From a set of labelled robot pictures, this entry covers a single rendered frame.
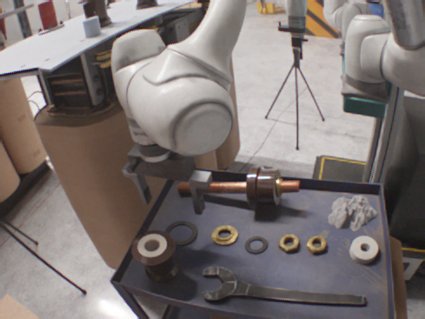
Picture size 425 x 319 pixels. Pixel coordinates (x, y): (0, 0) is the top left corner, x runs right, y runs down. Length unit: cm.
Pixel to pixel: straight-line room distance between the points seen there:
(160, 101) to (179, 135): 5
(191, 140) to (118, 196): 78
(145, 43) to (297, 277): 56
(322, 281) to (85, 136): 78
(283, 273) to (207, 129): 43
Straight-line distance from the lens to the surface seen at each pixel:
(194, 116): 34
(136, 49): 50
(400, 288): 88
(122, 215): 118
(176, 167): 61
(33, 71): 63
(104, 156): 102
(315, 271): 71
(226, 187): 82
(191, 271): 72
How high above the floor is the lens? 147
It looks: 36 degrees down
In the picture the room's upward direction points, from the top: 8 degrees counter-clockwise
